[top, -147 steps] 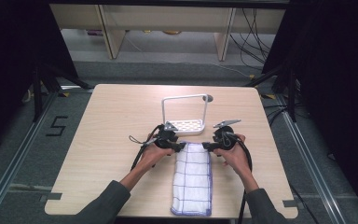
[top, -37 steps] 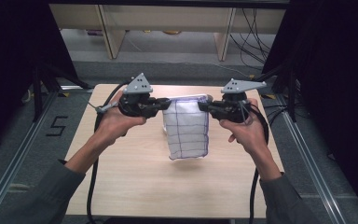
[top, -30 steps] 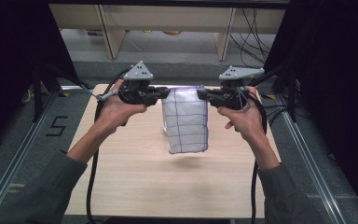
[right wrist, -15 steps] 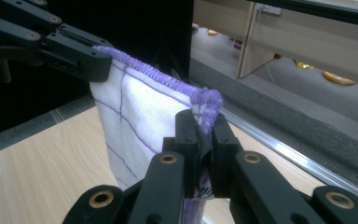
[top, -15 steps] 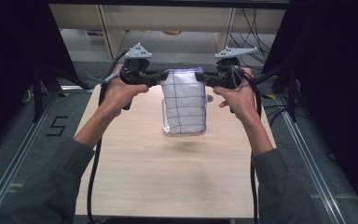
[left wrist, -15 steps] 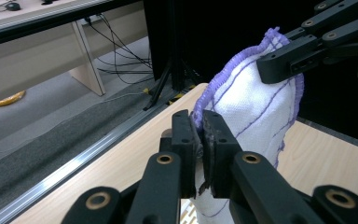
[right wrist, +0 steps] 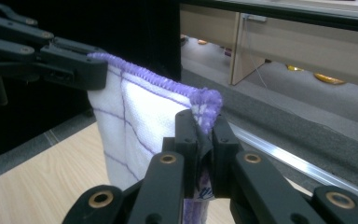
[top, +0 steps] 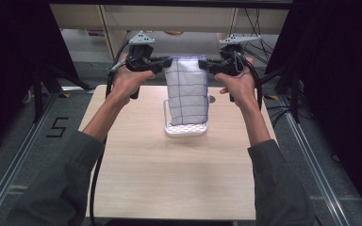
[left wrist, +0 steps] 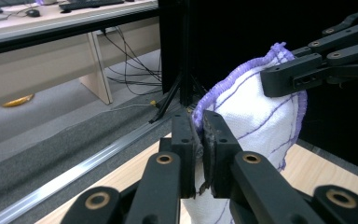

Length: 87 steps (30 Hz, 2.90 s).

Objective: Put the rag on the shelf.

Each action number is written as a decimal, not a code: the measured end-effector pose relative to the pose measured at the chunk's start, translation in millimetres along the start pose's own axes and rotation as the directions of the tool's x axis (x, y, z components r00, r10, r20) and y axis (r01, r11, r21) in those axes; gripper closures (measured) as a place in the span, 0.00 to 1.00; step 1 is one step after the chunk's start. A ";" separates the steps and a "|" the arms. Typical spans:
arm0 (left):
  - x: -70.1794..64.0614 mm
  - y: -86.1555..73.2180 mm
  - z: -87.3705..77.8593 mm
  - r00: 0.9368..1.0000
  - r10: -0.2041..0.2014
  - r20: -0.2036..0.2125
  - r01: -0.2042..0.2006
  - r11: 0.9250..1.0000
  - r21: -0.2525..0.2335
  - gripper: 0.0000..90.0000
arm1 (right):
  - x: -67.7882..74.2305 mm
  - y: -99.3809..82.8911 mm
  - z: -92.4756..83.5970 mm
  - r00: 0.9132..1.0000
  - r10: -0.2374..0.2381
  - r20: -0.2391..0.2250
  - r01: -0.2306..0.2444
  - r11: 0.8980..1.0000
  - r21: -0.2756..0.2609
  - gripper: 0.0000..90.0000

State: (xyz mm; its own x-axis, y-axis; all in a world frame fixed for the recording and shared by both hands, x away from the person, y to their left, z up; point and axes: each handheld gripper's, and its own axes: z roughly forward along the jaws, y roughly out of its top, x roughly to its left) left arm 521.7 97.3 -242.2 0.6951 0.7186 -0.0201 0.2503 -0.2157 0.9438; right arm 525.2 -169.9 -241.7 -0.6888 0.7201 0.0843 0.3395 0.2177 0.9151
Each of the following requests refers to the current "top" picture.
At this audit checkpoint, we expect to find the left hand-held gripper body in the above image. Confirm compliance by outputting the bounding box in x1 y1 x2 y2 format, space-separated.
124 30 165 73

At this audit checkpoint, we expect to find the bundle of black floor cables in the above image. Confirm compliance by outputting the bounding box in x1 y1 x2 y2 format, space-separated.
231 8 281 72

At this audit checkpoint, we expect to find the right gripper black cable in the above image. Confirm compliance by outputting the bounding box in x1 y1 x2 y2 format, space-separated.
244 51 264 111

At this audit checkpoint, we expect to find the aluminium floor rail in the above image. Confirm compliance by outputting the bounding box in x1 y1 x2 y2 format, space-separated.
0 90 60 226
277 93 353 226

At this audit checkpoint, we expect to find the white towel rack with tray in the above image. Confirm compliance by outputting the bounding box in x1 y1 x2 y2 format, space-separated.
162 98 209 138

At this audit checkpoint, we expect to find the person's right hand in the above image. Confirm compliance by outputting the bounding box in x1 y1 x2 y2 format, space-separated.
214 56 259 109

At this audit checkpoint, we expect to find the black metal stand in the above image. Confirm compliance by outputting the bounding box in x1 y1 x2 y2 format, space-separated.
258 64 302 124
32 61 96 124

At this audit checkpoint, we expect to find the person's left hand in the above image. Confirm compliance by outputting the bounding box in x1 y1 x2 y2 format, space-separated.
107 53 156 107

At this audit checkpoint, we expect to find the beige wooden desk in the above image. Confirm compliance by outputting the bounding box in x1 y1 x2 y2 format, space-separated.
49 3 290 62

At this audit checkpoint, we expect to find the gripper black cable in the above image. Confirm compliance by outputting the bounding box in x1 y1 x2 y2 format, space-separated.
244 51 264 111
89 40 130 226

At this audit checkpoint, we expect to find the white cloth with purple edging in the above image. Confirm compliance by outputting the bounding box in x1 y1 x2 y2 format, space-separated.
163 55 209 127

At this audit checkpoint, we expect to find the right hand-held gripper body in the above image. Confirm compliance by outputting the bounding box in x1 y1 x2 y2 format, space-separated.
212 34 262 77

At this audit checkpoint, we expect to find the black curtain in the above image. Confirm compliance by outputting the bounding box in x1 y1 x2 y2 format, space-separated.
0 0 80 158
264 0 362 224

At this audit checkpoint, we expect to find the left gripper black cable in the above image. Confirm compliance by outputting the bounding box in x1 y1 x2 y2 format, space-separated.
89 40 130 226

